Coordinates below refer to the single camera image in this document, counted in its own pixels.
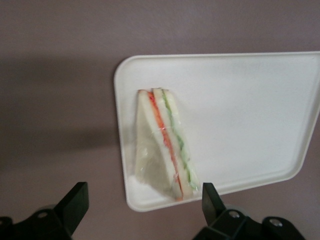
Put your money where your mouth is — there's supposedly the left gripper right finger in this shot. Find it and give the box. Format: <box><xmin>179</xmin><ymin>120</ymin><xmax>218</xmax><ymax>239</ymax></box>
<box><xmin>193</xmin><ymin>182</ymin><xmax>306</xmax><ymax>240</ymax></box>

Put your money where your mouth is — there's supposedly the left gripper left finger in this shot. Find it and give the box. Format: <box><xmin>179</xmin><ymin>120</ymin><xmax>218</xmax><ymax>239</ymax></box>
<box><xmin>0</xmin><ymin>181</ymin><xmax>90</xmax><ymax>240</ymax></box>

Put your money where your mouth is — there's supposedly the plastic triangle sandwich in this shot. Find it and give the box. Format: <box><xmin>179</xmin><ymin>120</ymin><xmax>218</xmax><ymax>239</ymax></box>
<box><xmin>133</xmin><ymin>87</ymin><xmax>201</xmax><ymax>202</ymax></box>

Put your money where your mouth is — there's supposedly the cream rectangular plastic tray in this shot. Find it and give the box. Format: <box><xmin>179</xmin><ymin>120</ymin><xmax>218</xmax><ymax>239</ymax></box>
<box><xmin>114</xmin><ymin>51</ymin><xmax>320</xmax><ymax>212</ymax></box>

